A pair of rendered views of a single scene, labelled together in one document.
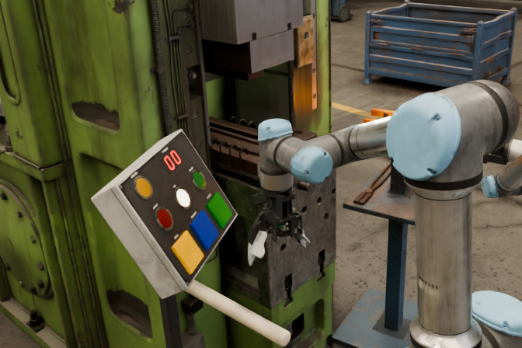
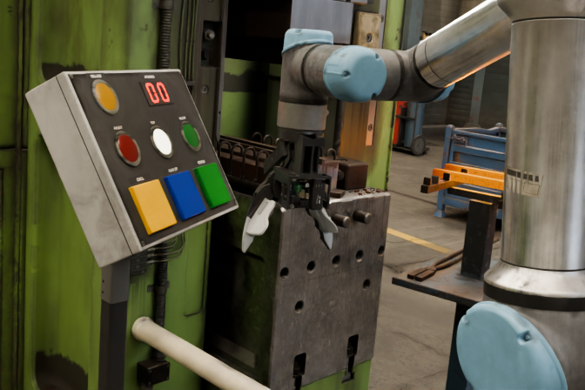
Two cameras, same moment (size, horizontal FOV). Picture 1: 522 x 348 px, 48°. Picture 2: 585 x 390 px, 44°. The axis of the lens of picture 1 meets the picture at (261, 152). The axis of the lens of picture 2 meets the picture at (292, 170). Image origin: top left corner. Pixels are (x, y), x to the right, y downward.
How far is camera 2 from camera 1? 0.46 m
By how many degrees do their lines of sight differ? 13
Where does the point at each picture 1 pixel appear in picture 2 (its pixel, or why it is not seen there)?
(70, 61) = (52, 6)
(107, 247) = (50, 284)
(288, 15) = not seen: outside the picture
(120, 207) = (63, 107)
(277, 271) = (285, 341)
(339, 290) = not seen: outside the picture
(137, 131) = not seen: hidden behind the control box
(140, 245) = (84, 173)
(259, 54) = (304, 17)
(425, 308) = (514, 225)
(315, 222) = (350, 286)
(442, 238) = (553, 86)
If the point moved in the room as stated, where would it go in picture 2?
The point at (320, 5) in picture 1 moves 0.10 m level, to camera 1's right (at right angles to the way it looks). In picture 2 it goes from (392, 8) to (428, 11)
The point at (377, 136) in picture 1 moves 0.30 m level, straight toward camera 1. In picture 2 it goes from (458, 30) to (448, 21)
